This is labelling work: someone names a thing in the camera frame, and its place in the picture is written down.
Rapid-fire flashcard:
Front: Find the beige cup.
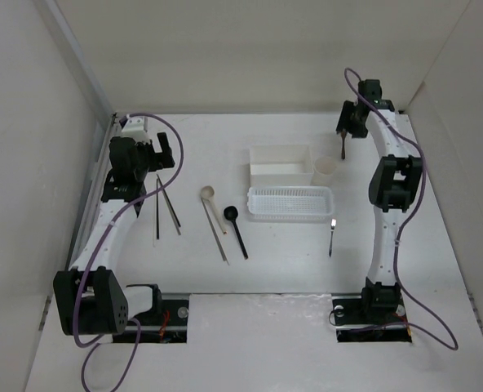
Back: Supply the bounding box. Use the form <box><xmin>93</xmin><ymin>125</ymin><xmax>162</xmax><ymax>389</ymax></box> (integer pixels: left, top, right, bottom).
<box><xmin>312</xmin><ymin>156</ymin><xmax>337</xmax><ymax>186</ymax></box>

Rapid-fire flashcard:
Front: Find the white mesh tray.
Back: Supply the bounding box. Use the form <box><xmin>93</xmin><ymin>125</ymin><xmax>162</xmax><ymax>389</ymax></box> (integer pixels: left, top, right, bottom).
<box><xmin>247</xmin><ymin>186</ymin><xmax>335</xmax><ymax>222</ymax></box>

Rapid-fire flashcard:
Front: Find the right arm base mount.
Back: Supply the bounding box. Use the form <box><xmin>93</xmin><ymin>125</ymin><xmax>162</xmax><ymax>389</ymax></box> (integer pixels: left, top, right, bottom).
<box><xmin>330</xmin><ymin>295</ymin><xmax>412</xmax><ymax>343</ymax></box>

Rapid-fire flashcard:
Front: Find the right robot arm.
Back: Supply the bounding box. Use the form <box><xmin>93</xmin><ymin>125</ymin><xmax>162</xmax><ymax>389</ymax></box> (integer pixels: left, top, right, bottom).
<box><xmin>334</xmin><ymin>79</ymin><xmax>423</xmax><ymax>326</ymax></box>

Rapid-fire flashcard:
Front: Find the black chopstick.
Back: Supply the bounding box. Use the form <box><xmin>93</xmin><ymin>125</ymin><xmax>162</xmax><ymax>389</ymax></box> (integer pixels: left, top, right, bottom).
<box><xmin>155</xmin><ymin>177</ymin><xmax>160</xmax><ymax>241</ymax></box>

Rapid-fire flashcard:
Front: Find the beige spoon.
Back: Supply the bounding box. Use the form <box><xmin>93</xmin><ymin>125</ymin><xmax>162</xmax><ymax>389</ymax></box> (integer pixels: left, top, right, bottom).
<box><xmin>200</xmin><ymin>185</ymin><xmax>228</xmax><ymax>234</ymax></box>

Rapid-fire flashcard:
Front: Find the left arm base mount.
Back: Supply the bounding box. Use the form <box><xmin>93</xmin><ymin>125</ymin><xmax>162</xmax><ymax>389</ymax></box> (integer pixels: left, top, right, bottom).
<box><xmin>126</xmin><ymin>294</ymin><xmax>190</xmax><ymax>344</ymax></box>

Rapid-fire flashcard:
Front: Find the aluminium rail frame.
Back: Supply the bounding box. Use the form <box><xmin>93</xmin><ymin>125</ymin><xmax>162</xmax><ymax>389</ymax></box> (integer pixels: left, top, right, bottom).
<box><xmin>62</xmin><ymin>113</ymin><xmax>120</xmax><ymax>270</ymax></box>

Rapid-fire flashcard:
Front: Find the silver metal chopstick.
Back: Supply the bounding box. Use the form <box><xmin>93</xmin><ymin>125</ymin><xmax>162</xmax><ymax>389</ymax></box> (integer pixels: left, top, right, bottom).
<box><xmin>201</xmin><ymin>198</ymin><xmax>230</xmax><ymax>265</ymax></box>

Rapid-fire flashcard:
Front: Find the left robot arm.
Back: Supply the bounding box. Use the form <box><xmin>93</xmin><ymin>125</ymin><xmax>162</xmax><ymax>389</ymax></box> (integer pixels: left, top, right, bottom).
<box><xmin>53</xmin><ymin>132</ymin><xmax>175</xmax><ymax>336</ymax></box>

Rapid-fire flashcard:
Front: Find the grey chopstick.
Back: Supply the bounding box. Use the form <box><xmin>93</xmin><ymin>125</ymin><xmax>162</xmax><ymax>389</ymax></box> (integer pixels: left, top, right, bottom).
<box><xmin>162</xmin><ymin>189</ymin><xmax>181</xmax><ymax>236</ymax></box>

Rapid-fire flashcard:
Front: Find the silver metal fork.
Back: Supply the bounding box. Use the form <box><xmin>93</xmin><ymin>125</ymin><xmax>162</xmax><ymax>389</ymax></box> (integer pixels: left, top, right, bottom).
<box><xmin>328</xmin><ymin>218</ymin><xmax>337</xmax><ymax>258</ymax></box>

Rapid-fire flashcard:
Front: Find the black spoon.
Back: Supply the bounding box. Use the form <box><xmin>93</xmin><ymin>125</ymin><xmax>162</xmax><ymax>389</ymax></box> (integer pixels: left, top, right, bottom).
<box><xmin>224</xmin><ymin>206</ymin><xmax>249</xmax><ymax>260</ymax></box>

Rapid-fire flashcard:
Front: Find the white perforated box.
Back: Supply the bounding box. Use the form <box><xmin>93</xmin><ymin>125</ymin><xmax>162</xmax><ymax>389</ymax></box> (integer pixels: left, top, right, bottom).
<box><xmin>250</xmin><ymin>145</ymin><xmax>313</xmax><ymax>187</ymax></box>

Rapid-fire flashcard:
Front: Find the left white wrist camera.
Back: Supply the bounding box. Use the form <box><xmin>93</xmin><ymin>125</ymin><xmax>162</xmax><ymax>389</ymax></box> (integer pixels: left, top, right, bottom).
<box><xmin>120</xmin><ymin>117</ymin><xmax>150</xmax><ymax>144</ymax></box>

